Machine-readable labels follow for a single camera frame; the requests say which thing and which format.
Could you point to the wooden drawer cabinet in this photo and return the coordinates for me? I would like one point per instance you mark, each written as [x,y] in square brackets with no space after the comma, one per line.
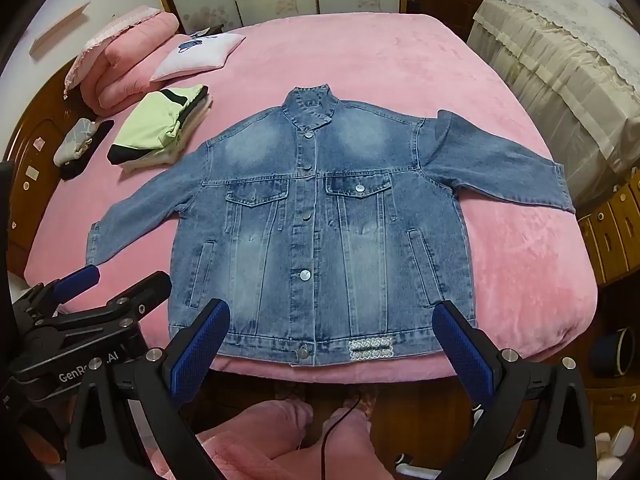
[612,230]

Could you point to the wooden wall strip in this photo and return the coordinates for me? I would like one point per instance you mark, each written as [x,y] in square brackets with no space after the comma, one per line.
[57,30]

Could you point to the folded pink quilt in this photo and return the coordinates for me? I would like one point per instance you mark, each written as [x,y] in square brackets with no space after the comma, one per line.
[132,72]

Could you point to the pink plush bed blanket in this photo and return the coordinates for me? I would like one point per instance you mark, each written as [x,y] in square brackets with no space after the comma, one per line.
[400,70]

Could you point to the white printed pillow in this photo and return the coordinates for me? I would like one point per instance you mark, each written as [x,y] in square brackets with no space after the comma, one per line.
[200,57]

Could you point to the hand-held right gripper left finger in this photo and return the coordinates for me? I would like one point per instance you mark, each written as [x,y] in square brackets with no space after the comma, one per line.
[200,352]

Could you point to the grey folded cloth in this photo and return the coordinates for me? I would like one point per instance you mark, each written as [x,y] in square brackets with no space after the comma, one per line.
[75,140]

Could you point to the wooden headboard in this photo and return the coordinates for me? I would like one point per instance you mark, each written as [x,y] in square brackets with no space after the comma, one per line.
[30,135]

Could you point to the wooden nightstand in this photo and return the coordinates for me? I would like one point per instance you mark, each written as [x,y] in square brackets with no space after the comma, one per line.
[210,31]

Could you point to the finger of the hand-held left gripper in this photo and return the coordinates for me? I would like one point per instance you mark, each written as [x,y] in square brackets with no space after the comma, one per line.
[77,277]
[125,302]

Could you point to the cream cloth-covered furniture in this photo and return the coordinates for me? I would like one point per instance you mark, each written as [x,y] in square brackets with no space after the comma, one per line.
[545,90]

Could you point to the blue denim jacket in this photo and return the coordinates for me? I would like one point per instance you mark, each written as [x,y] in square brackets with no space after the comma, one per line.
[320,240]

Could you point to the white lace cloth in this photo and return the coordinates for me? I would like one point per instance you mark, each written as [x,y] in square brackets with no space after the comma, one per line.
[570,15]

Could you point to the pink lace-trimmed pillow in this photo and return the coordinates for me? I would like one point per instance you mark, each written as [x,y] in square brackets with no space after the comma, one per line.
[100,42]

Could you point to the person's pink pajama legs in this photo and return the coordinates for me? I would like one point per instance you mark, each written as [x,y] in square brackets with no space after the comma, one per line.
[265,435]

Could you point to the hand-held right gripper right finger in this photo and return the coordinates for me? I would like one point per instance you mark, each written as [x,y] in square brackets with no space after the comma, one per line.
[465,355]

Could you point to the black folded cloth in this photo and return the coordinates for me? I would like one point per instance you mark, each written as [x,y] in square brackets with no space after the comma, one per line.
[103,132]

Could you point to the light green folded garment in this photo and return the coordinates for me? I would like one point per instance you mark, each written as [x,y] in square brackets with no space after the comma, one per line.
[150,125]

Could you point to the dark round bin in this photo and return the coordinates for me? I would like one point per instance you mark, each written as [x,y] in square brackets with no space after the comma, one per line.
[610,352]

